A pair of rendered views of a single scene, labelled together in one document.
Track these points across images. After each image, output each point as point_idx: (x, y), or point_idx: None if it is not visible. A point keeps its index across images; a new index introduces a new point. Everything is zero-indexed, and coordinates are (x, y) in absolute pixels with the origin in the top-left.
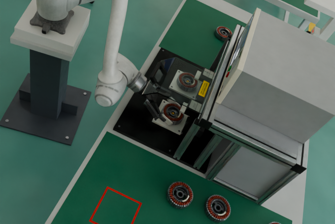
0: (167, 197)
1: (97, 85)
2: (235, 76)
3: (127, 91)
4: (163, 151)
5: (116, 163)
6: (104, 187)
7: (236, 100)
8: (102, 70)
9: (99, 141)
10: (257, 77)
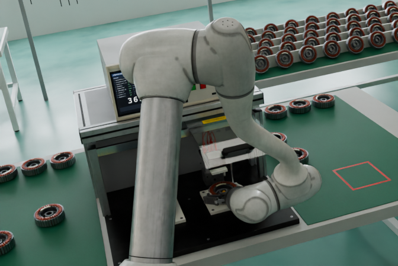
0: (307, 160)
1: (310, 180)
2: None
3: (234, 249)
4: None
5: (327, 199)
6: (356, 190)
7: None
8: (299, 167)
9: (325, 221)
10: None
